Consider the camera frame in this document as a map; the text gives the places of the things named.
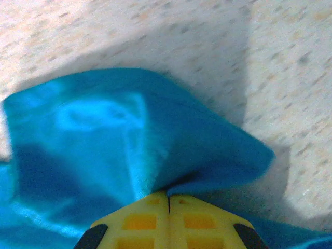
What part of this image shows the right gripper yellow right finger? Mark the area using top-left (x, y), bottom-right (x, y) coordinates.
top-left (168, 195), bottom-right (268, 249)

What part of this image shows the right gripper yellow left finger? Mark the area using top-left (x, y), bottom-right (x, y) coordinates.
top-left (74, 191), bottom-right (170, 249)

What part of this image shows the blue t-shirt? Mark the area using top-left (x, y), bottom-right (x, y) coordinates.
top-left (0, 67), bottom-right (332, 249)

